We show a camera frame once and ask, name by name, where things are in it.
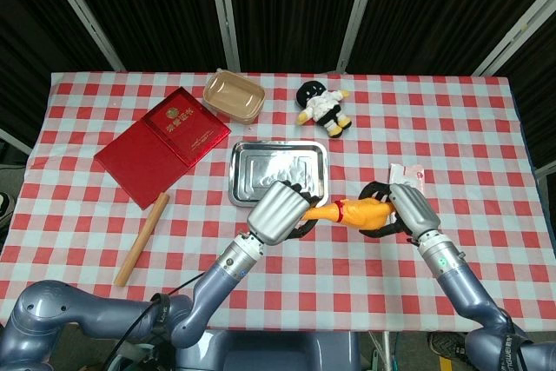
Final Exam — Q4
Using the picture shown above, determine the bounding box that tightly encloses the black white plush doll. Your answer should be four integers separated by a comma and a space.
295, 82, 352, 138

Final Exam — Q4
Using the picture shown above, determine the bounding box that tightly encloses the silver metal tray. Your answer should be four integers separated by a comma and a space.
228, 140, 330, 209

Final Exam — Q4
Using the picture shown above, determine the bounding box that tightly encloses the yellow rubber chicken toy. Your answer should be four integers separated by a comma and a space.
302, 197, 397, 233

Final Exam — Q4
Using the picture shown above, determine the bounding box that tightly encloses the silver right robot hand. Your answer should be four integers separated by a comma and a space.
358, 180, 440, 242

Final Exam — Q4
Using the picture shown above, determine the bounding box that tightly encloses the red white checkered tablecloth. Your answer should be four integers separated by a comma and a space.
0, 70, 556, 332

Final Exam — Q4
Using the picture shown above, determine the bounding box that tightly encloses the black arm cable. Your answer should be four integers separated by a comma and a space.
103, 270, 208, 371

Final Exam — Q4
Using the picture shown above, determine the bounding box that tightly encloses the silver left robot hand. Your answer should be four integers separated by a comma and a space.
246, 179, 325, 247

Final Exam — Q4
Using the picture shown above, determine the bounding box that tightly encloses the red certificate folder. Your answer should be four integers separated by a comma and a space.
93, 86, 232, 210

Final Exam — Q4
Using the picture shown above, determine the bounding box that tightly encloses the wooden rolling pin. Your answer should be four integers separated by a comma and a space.
113, 191, 170, 288

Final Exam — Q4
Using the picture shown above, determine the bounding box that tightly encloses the white metal frame post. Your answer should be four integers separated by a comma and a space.
336, 0, 383, 73
206, 0, 242, 72
36, 0, 127, 71
471, 0, 556, 76

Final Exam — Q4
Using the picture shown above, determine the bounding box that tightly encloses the dark sneaker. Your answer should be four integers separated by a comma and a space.
427, 330, 468, 357

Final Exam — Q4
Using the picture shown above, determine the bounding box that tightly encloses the black white shoe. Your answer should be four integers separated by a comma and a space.
0, 190, 17, 229

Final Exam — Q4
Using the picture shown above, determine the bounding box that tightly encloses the white wet wipes pack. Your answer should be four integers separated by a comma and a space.
387, 162, 426, 192

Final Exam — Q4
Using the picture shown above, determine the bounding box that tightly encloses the grey-blue robot torso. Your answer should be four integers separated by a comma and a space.
190, 329, 361, 371

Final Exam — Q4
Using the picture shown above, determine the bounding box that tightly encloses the brown lidded food container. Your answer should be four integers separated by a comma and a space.
202, 68, 267, 124

